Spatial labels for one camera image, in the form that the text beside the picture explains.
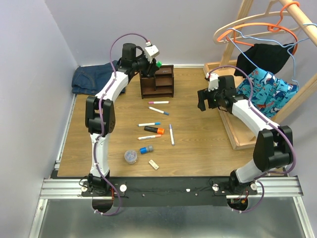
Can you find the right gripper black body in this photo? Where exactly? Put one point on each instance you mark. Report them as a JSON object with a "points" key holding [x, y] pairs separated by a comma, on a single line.
{"points": [[214, 97]]}

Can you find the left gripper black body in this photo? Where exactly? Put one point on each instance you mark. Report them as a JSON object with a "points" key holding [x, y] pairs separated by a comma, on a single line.
{"points": [[141, 64]]}

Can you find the green capped black highlighter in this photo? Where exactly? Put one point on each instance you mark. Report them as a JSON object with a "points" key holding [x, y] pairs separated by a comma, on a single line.
{"points": [[156, 67]]}

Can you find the brown wooden desk organizer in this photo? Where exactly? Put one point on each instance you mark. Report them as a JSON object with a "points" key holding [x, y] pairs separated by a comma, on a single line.
{"points": [[160, 85]]}

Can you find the orange capped black highlighter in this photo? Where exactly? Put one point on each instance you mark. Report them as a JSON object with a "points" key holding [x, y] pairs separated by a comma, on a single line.
{"points": [[154, 129]]}

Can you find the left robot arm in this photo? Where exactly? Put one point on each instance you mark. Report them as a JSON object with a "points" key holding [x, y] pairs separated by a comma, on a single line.
{"points": [[100, 114]]}

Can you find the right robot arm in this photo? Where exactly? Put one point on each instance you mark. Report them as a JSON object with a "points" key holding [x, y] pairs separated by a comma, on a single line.
{"points": [[273, 147]]}

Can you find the wooden clothes rack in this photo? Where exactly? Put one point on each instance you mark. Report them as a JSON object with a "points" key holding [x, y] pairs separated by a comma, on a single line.
{"points": [[258, 26]]}

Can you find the pink capped white marker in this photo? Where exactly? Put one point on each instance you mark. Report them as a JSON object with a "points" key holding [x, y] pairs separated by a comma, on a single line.
{"points": [[158, 102]]}

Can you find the dark blue capped white marker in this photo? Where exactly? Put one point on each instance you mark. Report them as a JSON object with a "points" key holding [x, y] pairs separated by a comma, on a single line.
{"points": [[159, 111]]}

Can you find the lavender capped white marker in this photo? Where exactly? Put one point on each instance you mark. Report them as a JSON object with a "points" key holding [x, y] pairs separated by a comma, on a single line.
{"points": [[171, 135]]}

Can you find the blue shark print shorts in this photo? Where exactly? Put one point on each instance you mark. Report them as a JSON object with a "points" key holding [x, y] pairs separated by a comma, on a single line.
{"points": [[268, 93]]}

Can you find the folded blue jeans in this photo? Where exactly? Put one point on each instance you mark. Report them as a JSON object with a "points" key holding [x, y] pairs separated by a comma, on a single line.
{"points": [[90, 80]]}

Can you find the light blue capped white marker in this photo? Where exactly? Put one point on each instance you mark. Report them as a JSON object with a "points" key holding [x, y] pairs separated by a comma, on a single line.
{"points": [[149, 124]]}

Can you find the orange plastic hanger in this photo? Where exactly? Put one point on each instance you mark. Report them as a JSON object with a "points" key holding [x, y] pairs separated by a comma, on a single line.
{"points": [[257, 26]]}

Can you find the salmon capped white marker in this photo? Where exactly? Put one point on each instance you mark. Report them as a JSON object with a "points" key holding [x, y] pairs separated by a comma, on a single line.
{"points": [[149, 137]]}

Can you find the black garment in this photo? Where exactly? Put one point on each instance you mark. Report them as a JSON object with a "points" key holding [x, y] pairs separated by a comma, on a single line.
{"points": [[271, 58]]}

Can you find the blue and grey glue stick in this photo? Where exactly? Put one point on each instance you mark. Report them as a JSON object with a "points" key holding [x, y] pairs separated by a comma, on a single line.
{"points": [[146, 149]]}

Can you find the beige eraser block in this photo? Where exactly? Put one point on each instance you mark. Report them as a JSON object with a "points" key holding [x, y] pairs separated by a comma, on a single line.
{"points": [[153, 164]]}

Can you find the clear round pin container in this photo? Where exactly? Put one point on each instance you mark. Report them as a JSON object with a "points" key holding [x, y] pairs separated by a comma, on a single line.
{"points": [[130, 157]]}

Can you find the wooden clothes hanger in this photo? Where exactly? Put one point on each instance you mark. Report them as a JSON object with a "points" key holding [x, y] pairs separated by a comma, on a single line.
{"points": [[247, 21]]}

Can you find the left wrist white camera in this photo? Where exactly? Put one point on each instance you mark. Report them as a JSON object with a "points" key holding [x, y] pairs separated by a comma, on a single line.
{"points": [[151, 52]]}

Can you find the wrist white camera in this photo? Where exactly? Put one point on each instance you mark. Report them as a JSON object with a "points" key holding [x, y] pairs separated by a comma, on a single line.
{"points": [[151, 52], [212, 79]]}

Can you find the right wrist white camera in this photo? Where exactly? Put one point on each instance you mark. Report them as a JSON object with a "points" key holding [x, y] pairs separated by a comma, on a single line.
{"points": [[212, 79]]}

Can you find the light blue wire hanger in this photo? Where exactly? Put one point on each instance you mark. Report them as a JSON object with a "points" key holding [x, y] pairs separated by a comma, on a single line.
{"points": [[294, 62]]}

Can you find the aluminium frame rail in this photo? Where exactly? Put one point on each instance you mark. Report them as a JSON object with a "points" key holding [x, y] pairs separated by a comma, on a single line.
{"points": [[276, 211]]}

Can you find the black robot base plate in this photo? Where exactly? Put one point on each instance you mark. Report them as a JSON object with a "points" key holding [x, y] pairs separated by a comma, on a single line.
{"points": [[164, 191]]}

